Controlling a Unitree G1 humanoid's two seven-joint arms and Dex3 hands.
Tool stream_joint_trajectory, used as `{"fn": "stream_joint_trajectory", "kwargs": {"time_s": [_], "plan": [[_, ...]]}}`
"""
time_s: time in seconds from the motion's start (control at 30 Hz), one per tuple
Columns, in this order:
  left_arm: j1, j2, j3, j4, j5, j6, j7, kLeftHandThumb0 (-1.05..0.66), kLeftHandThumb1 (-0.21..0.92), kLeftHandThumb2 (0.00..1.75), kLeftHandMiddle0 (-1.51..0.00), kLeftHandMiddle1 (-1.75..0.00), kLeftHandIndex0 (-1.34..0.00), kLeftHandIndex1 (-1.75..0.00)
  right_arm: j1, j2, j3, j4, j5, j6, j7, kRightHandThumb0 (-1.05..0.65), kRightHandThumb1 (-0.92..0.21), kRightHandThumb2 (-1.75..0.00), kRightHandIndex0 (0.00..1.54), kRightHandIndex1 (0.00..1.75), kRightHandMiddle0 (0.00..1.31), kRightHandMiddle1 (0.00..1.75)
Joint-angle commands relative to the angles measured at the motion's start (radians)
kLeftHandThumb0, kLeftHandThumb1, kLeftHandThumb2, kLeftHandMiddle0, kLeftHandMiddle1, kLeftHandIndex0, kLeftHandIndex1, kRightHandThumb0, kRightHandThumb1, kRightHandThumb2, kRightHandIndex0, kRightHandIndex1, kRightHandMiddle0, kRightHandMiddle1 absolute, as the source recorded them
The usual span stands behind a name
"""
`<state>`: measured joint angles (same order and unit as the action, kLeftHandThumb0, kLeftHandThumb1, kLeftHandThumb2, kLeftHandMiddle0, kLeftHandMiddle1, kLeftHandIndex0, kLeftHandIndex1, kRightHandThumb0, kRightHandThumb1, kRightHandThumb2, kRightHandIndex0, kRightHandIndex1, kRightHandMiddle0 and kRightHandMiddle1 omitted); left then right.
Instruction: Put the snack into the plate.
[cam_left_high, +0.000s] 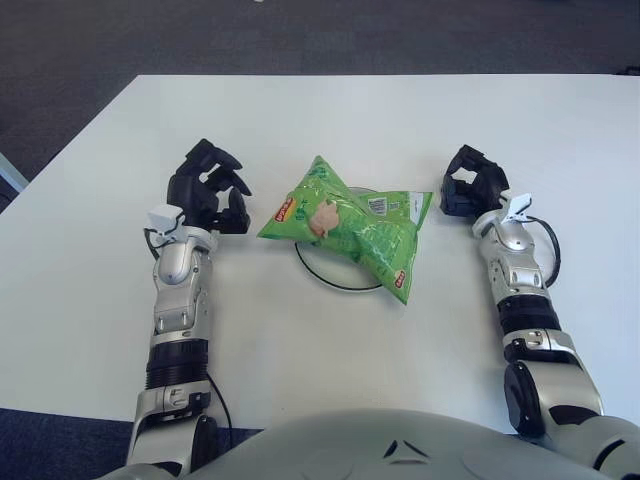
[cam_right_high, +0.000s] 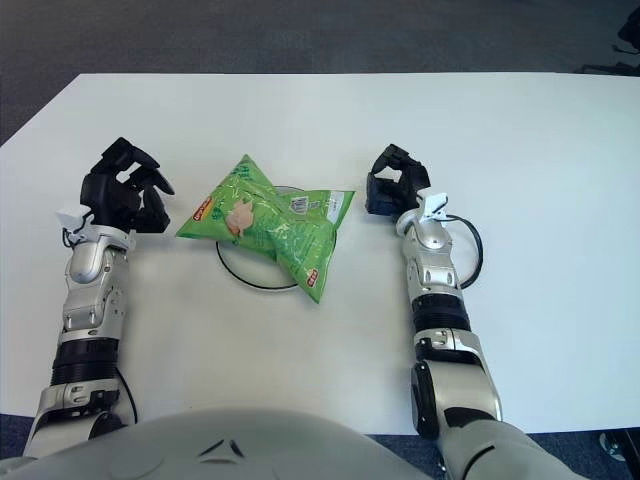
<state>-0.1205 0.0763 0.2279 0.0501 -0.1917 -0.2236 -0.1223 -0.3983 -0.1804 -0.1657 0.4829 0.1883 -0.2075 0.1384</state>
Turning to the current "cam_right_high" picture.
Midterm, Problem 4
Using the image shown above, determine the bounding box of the green snack bag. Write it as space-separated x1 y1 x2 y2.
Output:
174 153 357 305

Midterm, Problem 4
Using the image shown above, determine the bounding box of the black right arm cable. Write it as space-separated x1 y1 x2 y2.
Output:
442 213 484 290

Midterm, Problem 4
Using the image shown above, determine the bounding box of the grey robot torso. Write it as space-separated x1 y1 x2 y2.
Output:
0 407 441 480

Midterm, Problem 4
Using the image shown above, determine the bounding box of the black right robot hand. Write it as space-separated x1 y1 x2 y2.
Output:
363 143 449 226

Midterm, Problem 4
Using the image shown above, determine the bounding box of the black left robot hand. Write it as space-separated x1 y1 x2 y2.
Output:
55 137 176 246

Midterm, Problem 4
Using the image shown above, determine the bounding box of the white plate with black rim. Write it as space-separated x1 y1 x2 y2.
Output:
214 184 311 292

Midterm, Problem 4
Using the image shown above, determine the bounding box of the black table leg with foot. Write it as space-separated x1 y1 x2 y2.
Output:
597 429 640 461

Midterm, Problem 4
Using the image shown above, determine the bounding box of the black office chair base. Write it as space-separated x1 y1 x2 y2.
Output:
574 9 640 79

